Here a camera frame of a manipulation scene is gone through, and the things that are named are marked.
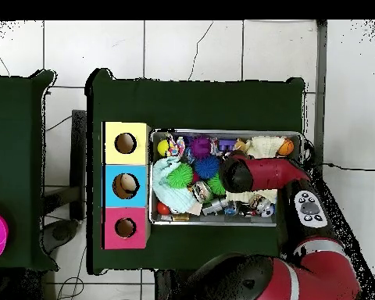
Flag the purple spiky rubber toy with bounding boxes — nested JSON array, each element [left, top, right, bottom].
[[189, 136, 213, 159]]

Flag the tan plush toy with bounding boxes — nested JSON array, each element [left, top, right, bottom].
[[234, 137, 251, 153]]

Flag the cream waffle cloth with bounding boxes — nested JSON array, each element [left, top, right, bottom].
[[226, 135, 285, 204]]

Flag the clear mesh bin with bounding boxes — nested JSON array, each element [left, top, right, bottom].
[[148, 128, 305, 227]]

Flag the wooden box with three holes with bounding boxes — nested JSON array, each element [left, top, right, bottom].
[[102, 121, 152, 251]]

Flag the green spiky rubber ball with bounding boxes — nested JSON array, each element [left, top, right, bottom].
[[166, 162, 194, 189], [205, 172, 227, 196]]

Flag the dark blue spiky ball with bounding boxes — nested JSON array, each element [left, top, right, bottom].
[[193, 155, 220, 180]]

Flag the colourful patterned knotted cloth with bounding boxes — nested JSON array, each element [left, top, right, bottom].
[[166, 133, 187, 157]]

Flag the crushed metal can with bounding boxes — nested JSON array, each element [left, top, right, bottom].
[[191, 180, 213, 204]]

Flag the yellow ball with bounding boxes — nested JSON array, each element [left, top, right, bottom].
[[156, 138, 170, 157]]

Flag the mint green knit cloth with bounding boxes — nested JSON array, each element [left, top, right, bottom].
[[152, 155, 197, 215]]

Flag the small orange basketball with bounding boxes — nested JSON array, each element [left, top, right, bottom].
[[277, 137, 295, 156]]

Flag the black upright panel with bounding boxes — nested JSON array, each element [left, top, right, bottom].
[[69, 109, 88, 221]]

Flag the dark green side table cloth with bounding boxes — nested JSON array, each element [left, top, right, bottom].
[[0, 69, 58, 272]]

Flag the black cable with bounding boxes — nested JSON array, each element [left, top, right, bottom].
[[323, 161, 375, 172]]

